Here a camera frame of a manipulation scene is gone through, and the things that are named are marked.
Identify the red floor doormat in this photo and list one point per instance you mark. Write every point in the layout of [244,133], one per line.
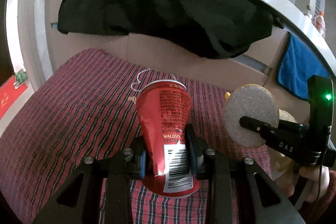
[9,94]

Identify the black hanging cloth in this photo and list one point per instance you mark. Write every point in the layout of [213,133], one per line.
[214,29]

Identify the orange capped plastic bottle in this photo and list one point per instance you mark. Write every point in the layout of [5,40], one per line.
[319,23]

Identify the crushed red drink can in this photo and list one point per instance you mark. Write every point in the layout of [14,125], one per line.
[163,109]

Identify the blue hanging towel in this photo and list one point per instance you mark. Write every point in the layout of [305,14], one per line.
[298,63]

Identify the green slipper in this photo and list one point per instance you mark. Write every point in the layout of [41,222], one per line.
[20,78]

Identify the dark sauce glass bottle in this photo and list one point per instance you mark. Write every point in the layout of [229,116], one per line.
[308,12]

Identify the person's right hand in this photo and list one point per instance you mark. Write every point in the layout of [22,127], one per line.
[318,189]

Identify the silver round cake board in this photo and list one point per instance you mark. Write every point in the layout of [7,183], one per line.
[247,111]

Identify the red plaid floor mat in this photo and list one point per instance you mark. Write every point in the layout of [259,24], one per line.
[85,109]

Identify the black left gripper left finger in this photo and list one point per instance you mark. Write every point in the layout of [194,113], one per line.
[98,189]

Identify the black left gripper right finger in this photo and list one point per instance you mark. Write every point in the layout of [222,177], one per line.
[237,184]

